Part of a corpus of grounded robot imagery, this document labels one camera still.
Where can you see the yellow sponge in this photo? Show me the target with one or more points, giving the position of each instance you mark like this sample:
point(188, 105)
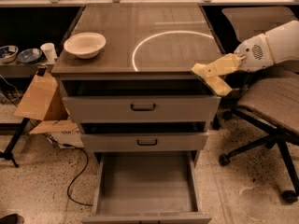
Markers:
point(216, 84)

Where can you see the grey top drawer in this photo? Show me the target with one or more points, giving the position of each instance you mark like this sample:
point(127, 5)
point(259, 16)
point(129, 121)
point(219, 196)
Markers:
point(169, 100)

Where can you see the grey drawer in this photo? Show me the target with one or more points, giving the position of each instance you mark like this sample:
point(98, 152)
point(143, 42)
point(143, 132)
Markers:
point(169, 136)
point(169, 100)
point(146, 188)

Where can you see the black shoe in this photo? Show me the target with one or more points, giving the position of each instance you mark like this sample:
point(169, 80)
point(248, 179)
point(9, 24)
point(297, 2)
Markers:
point(12, 219)

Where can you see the grey bottom drawer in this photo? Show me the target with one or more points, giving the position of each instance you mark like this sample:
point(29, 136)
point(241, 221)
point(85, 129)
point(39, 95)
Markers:
point(146, 188)

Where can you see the cardboard box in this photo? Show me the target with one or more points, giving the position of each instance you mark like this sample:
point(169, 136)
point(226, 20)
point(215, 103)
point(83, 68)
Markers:
point(42, 102)

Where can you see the grey middle drawer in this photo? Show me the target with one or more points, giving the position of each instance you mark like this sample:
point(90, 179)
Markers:
point(169, 136)

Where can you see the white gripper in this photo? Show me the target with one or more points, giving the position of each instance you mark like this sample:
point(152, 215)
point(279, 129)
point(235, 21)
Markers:
point(251, 56)

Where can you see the white paper cup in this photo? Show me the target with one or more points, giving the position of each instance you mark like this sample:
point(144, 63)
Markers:
point(49, 51)

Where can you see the white bowl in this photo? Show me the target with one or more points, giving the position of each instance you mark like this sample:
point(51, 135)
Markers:
point(85, 45)
point(8, 53)

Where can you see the white bowl at left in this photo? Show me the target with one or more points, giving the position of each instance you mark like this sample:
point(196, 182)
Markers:
point(8, 53)

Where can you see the grey office chair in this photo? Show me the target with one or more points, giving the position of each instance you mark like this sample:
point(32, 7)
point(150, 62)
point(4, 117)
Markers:
point(271, 102)

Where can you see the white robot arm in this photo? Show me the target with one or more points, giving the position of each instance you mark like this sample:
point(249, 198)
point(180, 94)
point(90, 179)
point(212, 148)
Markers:
point(278, 45)

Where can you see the black tripod stand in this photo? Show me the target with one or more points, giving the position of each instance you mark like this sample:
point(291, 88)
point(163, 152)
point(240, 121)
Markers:
point(18, 129)

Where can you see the grey drawer cabinet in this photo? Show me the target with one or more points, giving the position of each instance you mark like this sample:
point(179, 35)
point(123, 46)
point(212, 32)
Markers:
point(145, 41)

